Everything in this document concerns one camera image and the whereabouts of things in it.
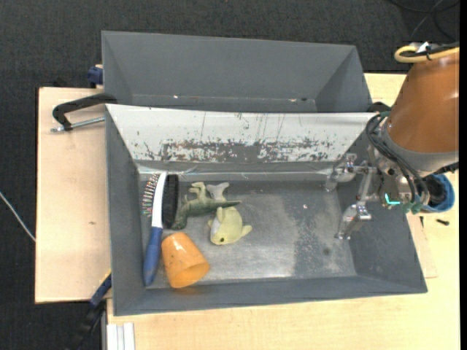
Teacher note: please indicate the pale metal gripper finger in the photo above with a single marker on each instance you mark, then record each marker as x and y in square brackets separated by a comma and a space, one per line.
[359, 215]
[349, 171]

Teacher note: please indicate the small black screw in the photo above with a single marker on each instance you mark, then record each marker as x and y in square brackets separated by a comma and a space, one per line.
[443, 222]

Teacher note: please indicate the grey metal bin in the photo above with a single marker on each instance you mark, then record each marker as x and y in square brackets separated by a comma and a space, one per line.
[255, 261]

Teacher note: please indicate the yellow plush fish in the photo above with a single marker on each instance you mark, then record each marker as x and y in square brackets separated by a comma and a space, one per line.
[228, 226]

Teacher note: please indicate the grey toy shark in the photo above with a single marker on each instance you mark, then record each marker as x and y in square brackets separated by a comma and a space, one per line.
[219, 191]

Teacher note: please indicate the green toy dinosaur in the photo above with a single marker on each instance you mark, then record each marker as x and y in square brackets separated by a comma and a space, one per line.
[195, 206]

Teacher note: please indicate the orange plastic cup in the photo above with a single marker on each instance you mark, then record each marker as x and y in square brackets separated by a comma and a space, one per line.
[182, 261]

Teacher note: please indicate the white and blue hairbrush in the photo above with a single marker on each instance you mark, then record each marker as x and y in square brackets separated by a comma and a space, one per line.
[157, 210]

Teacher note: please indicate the pale wood board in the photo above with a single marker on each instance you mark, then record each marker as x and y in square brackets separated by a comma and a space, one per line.
[69, 195]

